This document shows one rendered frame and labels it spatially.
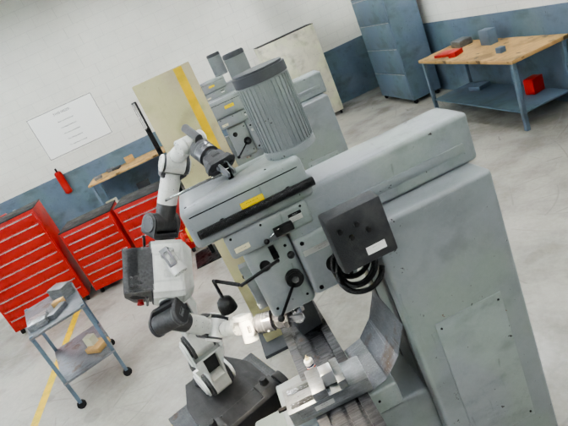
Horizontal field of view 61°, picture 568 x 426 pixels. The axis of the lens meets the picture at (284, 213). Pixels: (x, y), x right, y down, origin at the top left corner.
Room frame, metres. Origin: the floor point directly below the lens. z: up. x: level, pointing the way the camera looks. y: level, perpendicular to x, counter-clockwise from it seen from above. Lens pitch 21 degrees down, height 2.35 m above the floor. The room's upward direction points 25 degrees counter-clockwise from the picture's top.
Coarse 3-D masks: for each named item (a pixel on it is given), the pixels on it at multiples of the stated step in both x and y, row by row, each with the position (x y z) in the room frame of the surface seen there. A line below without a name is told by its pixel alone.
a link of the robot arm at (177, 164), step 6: (174, 150) 2.03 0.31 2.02; (168, 156) 2.10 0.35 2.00; (174, 156) 2.05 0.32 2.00; (180, 156) 2.01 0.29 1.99; (186, 156) 2.01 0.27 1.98; (168, 162) 2.09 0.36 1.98; (174, 162) 2.09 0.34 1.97; (180, 162) 2.09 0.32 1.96; (186, 162) 2.11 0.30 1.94; (168, 168) 2.09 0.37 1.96; (174, 168) 2.09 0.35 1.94; (180, 168) 2.10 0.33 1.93; (186, 168) 2.10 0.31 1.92; (186, 174) 2.12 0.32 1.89
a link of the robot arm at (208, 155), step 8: (200, 144) 1.84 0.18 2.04; (208, 144) 1.84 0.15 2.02; (200, 152) 1.81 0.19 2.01; (208, 152) 1.81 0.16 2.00; (216, 152) 1.81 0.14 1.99; (224, 152) 1.81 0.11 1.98; (200, 160) 1.82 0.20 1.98; (208, 160) 1.78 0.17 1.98; (216, 160) 1.77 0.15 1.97; (224, 160) 1.78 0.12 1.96; (232, 160) 1.81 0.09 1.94; (208, 168) 1.75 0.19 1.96
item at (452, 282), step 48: (432, 192) 1.61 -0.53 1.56; (480, 192) 1.58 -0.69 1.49; (432, 240) 1.57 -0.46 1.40; (480, 240) 1.58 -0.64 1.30; (384, 288) 1.71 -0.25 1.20; (432, 288) 1.56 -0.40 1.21; (480, 288) 1.58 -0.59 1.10; (432, 336) 1.56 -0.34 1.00; (480, 336) 1.57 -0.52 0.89; (528, 336) 1.59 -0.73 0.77; (432, 384) 1.56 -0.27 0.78; (480, 384) 1.56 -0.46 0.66; (528, 384) 1.58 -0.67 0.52
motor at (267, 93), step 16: (272, 64) 1.69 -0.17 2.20; (240, 80) 1.70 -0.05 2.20; (256, 80) 1.67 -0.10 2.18; (272, 80) 1.68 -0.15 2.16; (288, 80) 1.71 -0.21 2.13; (240, 96) 1.75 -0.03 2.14; (256, 96) 1.69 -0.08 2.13; (272, 96) 1.68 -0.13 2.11; (288, 96) 1.70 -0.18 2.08; (256, 112) 1.70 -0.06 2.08; (272, 112) 1.68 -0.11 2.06; (288, 112) 1.68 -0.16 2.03; (304, 112) 1.74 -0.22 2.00; (256, 128) 1.73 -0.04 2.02; (272, 128) 1.68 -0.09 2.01; (288, 128) 1.68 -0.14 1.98; (304, 128) 1.70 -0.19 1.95; (272, 144) 1.70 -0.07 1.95; (288, 144) 1.67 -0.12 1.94; (304, 144) 1.68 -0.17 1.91; (272, 160) 1.72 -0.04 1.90
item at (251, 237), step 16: (288, 208) 1.65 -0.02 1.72; (304, 208) 1.65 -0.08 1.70; (256, 224) 1.64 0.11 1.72; (272, 224) 1.64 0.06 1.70; (304, 224) 1.65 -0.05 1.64; (224, 240) 1.63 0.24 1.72; (240, 240) 1.63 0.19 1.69; (256, 240) 1.63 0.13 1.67; (272, 240) 1.64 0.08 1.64; (240, 256) 1.63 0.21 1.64
